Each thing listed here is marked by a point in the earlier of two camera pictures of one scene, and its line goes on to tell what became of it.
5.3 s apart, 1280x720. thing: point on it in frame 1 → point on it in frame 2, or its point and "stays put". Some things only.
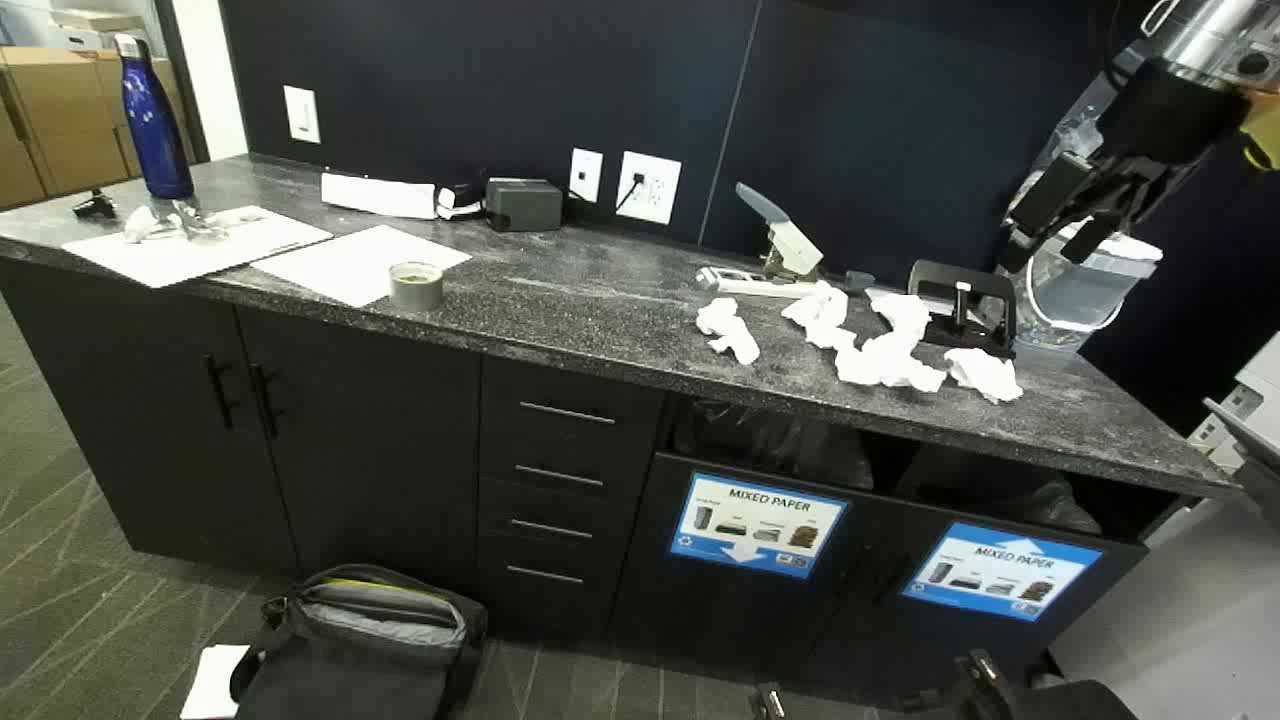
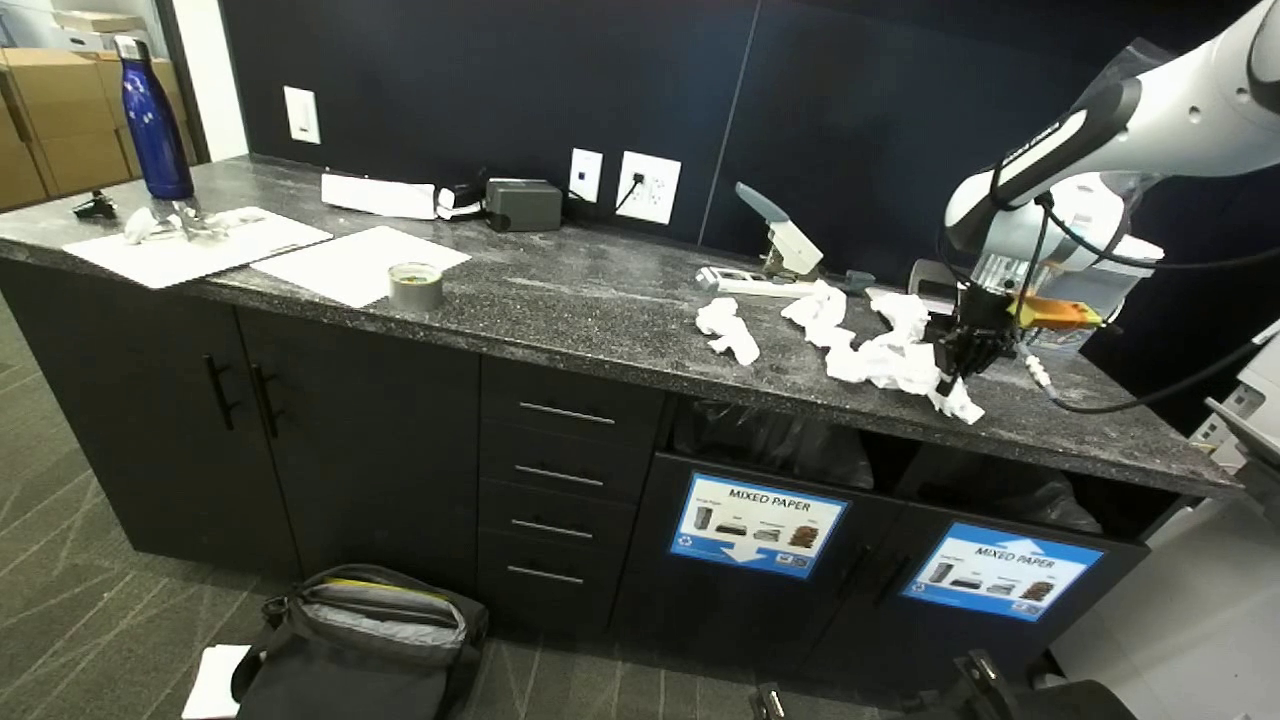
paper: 988,374 → 963,404
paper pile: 885,358 stays put
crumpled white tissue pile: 721,316 stays put
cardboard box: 62,120 stays put
